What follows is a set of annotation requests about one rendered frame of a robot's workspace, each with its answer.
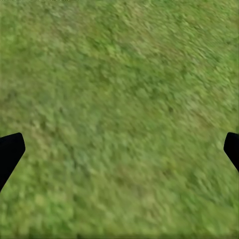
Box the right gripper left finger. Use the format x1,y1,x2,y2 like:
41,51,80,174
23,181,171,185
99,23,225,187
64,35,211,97
0,133,25,191

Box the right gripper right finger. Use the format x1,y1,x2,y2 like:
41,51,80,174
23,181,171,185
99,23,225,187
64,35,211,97
224,132,239,172

